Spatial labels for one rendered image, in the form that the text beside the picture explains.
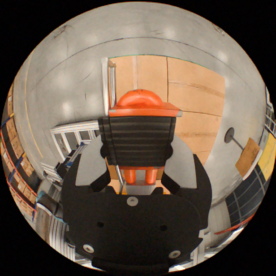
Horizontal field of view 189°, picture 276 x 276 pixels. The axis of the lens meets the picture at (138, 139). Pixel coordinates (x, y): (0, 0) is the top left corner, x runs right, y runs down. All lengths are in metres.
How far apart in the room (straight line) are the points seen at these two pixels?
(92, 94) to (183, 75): 1.08
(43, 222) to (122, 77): 0.96
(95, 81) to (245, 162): 2.59
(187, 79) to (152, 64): 0.26
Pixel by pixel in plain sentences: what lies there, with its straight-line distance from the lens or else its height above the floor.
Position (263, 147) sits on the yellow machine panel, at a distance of 7.44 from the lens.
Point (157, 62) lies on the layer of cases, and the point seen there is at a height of 0.54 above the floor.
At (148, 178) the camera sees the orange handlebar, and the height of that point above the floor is 1.08.
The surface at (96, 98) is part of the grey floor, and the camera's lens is 1.32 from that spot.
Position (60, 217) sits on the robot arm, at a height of 1.24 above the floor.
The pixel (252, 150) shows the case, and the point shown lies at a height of 0.80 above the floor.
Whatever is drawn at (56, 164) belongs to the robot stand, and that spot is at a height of 0.92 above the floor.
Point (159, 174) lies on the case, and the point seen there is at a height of 0.91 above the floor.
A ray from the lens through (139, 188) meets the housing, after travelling 0.20.
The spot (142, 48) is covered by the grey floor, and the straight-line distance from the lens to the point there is 1.31.
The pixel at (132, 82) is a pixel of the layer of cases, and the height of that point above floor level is 0.54.
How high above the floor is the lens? 1.18
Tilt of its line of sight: 58 degrees down
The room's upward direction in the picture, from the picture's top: 178 degrees counter-clockwise
